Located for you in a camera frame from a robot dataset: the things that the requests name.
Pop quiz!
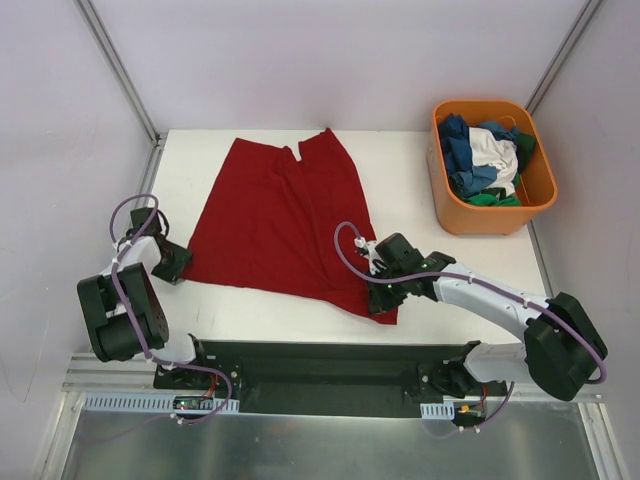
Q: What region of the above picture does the red t-shirt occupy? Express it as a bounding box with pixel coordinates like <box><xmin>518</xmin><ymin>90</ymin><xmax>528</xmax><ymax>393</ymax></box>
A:
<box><xmin>183</xmin><ymin>129</ymin><xmax>398</xmax><ymax>325</ymax></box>

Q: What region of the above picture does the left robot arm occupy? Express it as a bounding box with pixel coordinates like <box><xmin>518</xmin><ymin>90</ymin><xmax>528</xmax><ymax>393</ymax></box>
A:
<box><xmin>77</xmin><ymin>236</ymin><xmax>212</xmax><ymax>389</ymax></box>

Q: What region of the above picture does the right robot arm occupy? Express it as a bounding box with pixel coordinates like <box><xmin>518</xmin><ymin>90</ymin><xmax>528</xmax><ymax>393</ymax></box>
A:
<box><xmin>361</xmin><ymin>250</ymin><xmax>608</xmax><ymax>401</ymax></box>

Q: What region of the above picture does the blue t-shirt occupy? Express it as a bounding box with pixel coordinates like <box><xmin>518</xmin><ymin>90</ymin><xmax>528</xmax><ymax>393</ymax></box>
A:
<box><xmin>437</xmin><ymin>113</ymin><xmax>521</xmax><ymax>197</ymax></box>

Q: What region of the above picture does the white t-shirt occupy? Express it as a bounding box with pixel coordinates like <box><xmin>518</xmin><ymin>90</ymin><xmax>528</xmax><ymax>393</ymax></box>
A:
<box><xmin>469</xmin><ymin>127</ymin><xmax>518</xmax><ymax>196</ymax></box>

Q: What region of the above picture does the orange plastic basket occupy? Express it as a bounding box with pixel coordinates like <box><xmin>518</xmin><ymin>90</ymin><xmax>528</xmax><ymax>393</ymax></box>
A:
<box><xmin>427</xmin><ymin>99</ymin><xmax>558</xmax><ymax>235</ymax></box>

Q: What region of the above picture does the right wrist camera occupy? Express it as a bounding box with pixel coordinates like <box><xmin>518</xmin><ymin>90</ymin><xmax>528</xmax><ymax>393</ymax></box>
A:
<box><xmin>354</xmin><ymin>233</ymin><xmax>424</xmax><ymax>275</ymax></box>

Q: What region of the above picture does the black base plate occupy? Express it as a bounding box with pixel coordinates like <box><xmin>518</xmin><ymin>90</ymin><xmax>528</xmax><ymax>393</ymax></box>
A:
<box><xmin>153</xmin><ymin>340</ymin><xmax>507</xmax><ymax>418</ymax></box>

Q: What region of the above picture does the aluminium frame rail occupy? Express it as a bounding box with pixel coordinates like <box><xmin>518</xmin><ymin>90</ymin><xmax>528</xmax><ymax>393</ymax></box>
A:
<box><xmin>62</xmin><ymin>353</ymin><xmax>606</xmax><ymax>403</ymax></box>

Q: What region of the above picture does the left aluminium corner post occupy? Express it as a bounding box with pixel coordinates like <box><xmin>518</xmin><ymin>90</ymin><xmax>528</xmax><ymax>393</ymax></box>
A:
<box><xmin>74</xmin><ymin>0</ymin><xmax>167</xmax><ymax>146</ymax></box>

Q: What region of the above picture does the aluminium corner post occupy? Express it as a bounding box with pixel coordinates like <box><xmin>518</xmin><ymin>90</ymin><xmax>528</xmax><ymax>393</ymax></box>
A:
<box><xmin>525</xmin><ymin>0</ymin><xmax>606</xmax><ymax>116</ymax></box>
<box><xmin>74</xmin><ymin>0</ymin><xmax>167</xmax><ymax>146</ymax></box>

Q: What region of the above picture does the right aluminium corner post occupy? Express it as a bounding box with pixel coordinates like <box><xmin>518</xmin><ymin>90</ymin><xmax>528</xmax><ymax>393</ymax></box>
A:
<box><xmin>525</xmin><ymin>0</ymin><xmax>606</xmax><ymax>116</ymax></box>

